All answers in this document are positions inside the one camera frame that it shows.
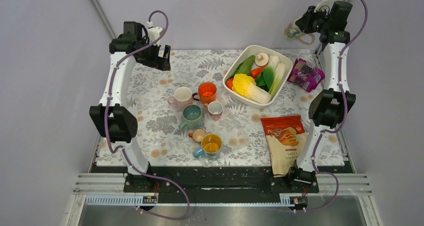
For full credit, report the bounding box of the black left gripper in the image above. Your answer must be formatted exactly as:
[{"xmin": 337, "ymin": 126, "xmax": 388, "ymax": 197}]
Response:
[{"xmin": 137, "ymin": 38, "xmax": 170, "ymax": 71}]

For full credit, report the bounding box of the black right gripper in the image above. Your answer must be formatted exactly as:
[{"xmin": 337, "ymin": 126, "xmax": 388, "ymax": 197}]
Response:
[{"xmin": 294, "ymin": 5, "xmax": 330, "ymax": 34}]

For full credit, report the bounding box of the beige patterned cup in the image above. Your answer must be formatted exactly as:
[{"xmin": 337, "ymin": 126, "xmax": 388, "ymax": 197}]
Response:
[{"xmin": 284, "ymin": 22, "xmax": 316, "ymax": 45}]

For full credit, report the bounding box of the pink white mug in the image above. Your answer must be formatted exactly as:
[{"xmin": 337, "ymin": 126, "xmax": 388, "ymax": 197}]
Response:
[{"xmin": 167, "ymin": 87, "xmax": 194, "ymax": 110}]

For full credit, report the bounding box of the orange mug black handle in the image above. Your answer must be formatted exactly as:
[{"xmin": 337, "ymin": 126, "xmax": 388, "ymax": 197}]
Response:
[{"xmin": 192, "ymin": 82, "xmax": 217, "ymax": 104}]

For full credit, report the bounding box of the teal green ceramic mug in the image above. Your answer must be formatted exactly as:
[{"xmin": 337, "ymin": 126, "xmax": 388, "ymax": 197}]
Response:
[{"xmin": 178, "ymin": 104, "xmax": 205, "ymax": 131}]

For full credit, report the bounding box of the small pink cup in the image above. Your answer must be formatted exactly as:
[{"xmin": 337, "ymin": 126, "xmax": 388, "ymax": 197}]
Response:
[{"xmin": 204, "ymin": 101, "xmax": 224, "ymax": 121}]

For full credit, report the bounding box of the small orange cup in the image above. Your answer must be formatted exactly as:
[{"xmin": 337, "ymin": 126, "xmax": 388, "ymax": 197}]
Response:
[{"xmin": 188, "ymin": 129, "xmax": 207, "ymax": 143}]

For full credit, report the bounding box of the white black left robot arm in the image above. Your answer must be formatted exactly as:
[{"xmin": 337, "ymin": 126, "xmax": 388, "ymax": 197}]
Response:
[{"xmin": 89, "ymin": 21, "xmax": 171, "ymax": 192}]

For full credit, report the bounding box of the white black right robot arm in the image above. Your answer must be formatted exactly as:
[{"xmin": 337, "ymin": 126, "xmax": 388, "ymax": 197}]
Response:
[{"xmin": 286, "ymin": 0, "xmax": 356, "ymax": 192}]

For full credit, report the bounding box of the purple snack packet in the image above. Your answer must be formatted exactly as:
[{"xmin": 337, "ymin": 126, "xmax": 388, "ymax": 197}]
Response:
[{"xmin": 287, "ymin": 58, "xmax": 325, "ymax": 93}]

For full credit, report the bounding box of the beige mushroom toy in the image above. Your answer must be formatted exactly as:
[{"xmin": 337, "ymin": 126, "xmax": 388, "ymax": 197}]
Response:
[{"xmin": 254, "ymin": 52, "xmax": 269, "ymax": 67}]

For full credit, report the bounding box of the white rectangular bin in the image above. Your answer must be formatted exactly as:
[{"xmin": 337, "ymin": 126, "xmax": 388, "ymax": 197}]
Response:
[{"xmin": 222, "ymin": 45, "xmax": 294, "ymax": 109}]

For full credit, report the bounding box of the floral patterned tablecloth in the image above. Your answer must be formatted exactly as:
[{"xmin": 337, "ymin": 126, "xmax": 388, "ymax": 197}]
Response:
[{"xmin": 96, "ymin": 49, "xmax": 345, "ymax": 167}]

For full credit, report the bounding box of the white green bok choy toy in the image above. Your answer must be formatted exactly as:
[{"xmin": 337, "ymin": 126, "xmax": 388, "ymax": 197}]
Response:
[{"xmin": 255, "ymin": 55, "xmax": 286, "ymax": 98}]

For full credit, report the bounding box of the orange carrot toy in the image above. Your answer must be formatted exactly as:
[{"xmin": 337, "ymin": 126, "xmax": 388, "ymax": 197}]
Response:
[{"xmin": 249, "ymin": 66, "xmax": 266, "ymax": 79}]

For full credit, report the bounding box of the yellow napa cabbage toy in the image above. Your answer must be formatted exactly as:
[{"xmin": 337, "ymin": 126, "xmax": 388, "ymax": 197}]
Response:
[{"xmin": 232, "ymin": 73, "xmax": 271, "ymax": 104}]

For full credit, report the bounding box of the cassava chips bag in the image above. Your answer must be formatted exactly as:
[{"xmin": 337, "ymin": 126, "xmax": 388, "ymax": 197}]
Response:
[{"xmin": 260, "ymin": 115, "xmax": 307, "ymax": 177}]

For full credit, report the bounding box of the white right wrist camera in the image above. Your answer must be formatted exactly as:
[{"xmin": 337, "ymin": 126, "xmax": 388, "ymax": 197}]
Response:
[{"xmin": 314, "ymin": 0, "xmax": 335, "ymax": 12}]

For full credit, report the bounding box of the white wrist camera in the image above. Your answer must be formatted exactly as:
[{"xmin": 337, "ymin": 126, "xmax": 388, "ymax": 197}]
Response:
[
  {"xmin": 314, "ymin": 0, "xmax": 335, "ymax": 12},
  {"xmin": 146, "ymin": 21, "xmax": 163, "ymax": 42}
]

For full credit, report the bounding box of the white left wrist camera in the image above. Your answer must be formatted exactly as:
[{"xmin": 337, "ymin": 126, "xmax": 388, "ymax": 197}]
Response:
[{"xmin": 146, "ymin": 21, "xmax": 163, "ymax": 42}]

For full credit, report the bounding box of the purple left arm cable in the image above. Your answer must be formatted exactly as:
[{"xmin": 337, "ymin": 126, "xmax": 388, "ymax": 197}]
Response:
[{"xmin": 103, "ymin": 10, "xmax": 191, "ymax": 221}]

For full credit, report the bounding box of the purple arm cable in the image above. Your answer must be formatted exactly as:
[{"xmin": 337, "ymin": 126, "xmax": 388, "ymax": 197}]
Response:
[
  {"xmin": 264, "ymin": 0, "xmax": 369, "ymax": 213},
  {"xmin": 103, "ymin": 10, "xmax": 191, "ymax": 221}
]

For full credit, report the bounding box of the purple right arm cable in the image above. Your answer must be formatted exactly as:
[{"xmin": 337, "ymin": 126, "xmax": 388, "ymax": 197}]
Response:
[{"xmin": 264, "ymin": 0, "xmax": 369, "ymax": 213}]

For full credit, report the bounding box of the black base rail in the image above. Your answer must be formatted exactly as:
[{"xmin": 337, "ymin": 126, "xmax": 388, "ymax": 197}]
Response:
[{"xmin": 123, "ymin": 166, "xmax": 305, "ymax": 194}]

